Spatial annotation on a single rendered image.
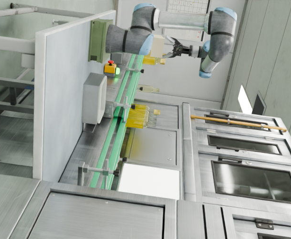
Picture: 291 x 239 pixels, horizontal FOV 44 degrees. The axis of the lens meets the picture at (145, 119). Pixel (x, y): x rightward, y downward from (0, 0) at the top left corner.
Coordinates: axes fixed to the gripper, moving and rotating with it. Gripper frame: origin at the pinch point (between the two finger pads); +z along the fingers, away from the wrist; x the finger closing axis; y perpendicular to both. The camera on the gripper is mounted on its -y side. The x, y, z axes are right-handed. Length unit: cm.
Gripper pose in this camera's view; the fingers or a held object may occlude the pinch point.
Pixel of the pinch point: (160, 46)
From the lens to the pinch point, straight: 237.0
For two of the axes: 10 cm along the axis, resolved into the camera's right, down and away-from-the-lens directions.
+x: -1.2, 9.3, 3.4
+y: -0.7, 3.3, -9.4
